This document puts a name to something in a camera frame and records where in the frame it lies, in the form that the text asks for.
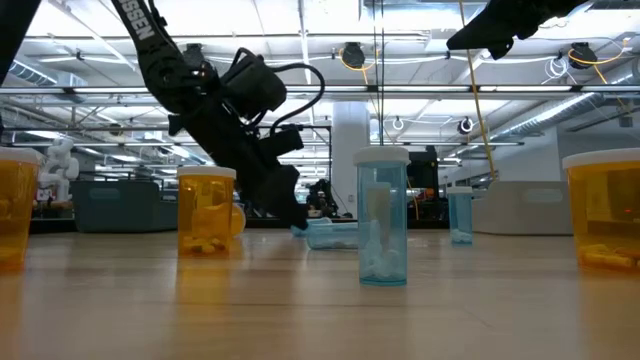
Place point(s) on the light grey plastic bin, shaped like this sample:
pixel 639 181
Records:
pixel 525 215

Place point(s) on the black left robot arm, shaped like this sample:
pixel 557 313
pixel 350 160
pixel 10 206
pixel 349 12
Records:
pixel 150 45

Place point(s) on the blue pill bottle white cap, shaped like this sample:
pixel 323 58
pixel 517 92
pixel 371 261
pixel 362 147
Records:
pixel 332 237

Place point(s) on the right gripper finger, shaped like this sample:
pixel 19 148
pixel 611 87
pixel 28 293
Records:
pixel 501 50
pixel 480 32

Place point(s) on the white humanoid robot figure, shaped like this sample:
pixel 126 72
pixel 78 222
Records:
pixel 60 165

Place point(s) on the small white ball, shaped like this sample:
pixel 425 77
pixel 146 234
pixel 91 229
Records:
pixel 382 225

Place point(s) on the teal plastic bin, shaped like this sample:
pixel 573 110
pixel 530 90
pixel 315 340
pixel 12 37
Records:
pixel 120 210

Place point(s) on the small blue pill bottle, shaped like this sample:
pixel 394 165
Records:
pixel 460 215

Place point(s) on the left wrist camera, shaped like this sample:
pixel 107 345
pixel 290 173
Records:
pixel 252 87

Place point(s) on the dark equipment cabinet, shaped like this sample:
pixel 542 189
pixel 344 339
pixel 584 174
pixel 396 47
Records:
pixel 422 180

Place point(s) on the black aluminium table frame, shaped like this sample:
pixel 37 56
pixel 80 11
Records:
pixel 260 224

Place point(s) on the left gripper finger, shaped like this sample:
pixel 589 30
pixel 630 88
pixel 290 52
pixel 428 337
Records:
pixel 270 192
pixel 296 200

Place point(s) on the white building column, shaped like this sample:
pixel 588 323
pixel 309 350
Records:
pixel 350 150

